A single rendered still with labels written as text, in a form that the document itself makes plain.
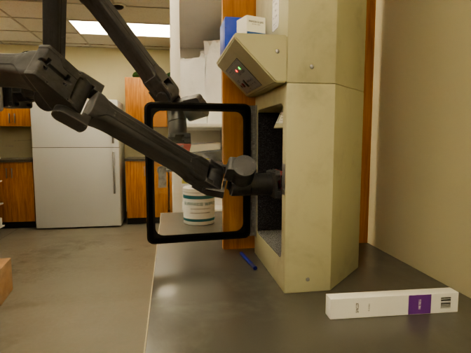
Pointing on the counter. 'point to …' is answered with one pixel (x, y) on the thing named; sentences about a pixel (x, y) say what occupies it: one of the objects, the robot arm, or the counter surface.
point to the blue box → (227, 31)
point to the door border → (153, 171)
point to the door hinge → (256, 162)
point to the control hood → (258, 59)
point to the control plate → (242, 75)
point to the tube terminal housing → (317, 141)
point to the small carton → (251, 24)
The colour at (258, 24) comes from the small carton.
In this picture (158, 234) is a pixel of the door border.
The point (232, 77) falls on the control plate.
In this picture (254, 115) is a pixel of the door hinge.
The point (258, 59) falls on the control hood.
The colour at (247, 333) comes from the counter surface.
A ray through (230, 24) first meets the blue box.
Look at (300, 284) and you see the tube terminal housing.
